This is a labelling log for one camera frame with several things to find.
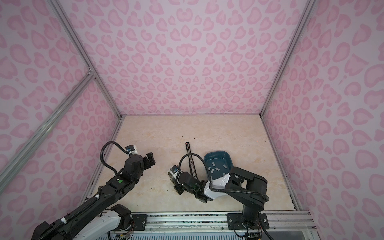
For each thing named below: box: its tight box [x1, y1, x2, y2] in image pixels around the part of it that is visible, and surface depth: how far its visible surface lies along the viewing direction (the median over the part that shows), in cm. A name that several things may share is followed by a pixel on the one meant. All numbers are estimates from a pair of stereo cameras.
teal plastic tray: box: [204, 150, 234, 181], surface depth 92 cm
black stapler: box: [185, 142, 198, 179], surface depth 95 cm
